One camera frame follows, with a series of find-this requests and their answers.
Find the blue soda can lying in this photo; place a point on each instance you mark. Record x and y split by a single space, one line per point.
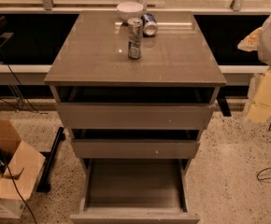
150 26

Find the brown cardboard box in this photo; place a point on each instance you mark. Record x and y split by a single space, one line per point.
24 164

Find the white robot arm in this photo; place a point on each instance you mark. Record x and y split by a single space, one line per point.
260 41

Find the top grey drawer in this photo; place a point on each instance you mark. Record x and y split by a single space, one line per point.
149 117

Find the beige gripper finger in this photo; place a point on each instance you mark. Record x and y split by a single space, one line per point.
260 109
250 42

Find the grey drawer cabinet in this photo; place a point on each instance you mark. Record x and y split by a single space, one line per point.
176 68

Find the middle grey drawer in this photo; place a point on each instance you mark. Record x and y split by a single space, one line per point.
135 149

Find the white bowl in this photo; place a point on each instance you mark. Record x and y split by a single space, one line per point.
129 10

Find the bottom grey open drawer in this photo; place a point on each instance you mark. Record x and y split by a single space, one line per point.
135 191

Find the black metal bar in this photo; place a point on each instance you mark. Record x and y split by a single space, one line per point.
44 185

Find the silver redbull can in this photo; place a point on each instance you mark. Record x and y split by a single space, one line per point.
135 34

